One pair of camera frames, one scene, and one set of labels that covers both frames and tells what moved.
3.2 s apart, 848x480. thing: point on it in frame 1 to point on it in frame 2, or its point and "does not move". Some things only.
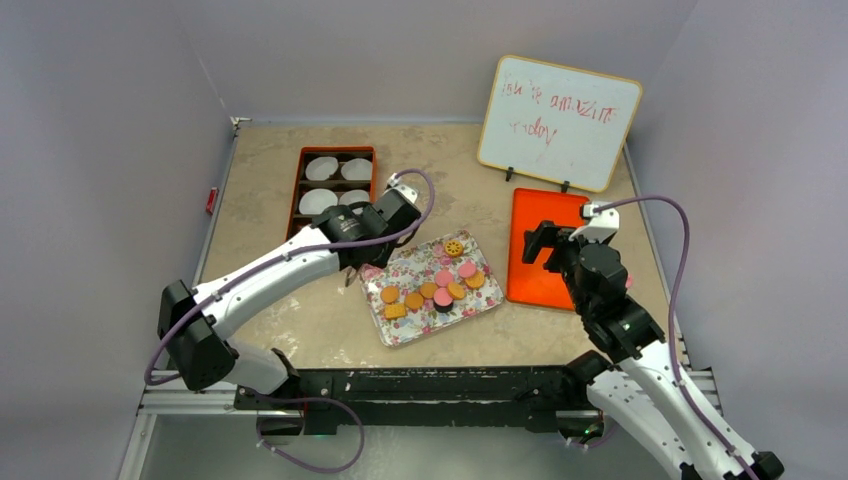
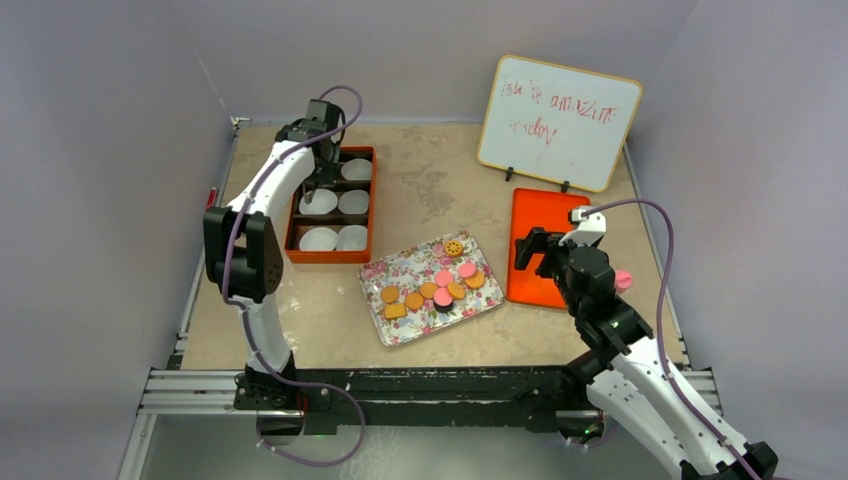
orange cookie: x=476 y=280 does not move
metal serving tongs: x=351 y=273 to x=309 y=196
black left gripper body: x=379 y=260 to x=325 y=172
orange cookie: x=455 y=290 does not move
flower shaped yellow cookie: x=453 y=247 does not move
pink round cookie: x=467 y=269 does not move
